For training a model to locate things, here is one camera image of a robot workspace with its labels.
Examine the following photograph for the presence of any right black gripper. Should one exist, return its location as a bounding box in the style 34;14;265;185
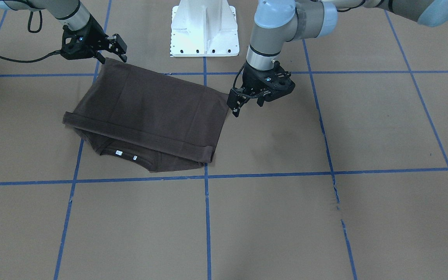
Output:
60;15;128;64

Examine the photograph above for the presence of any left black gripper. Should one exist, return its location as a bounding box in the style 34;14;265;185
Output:
226;62;296;117

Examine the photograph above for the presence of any dark brown t-shirt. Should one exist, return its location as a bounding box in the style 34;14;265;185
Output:
63;58;229;172

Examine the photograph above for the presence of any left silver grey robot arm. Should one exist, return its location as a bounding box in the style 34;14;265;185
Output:
226;0;448;117

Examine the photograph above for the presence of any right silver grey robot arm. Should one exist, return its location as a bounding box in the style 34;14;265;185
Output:
0;0;127;64

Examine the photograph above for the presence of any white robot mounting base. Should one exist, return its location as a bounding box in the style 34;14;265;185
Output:
170;0;240;57

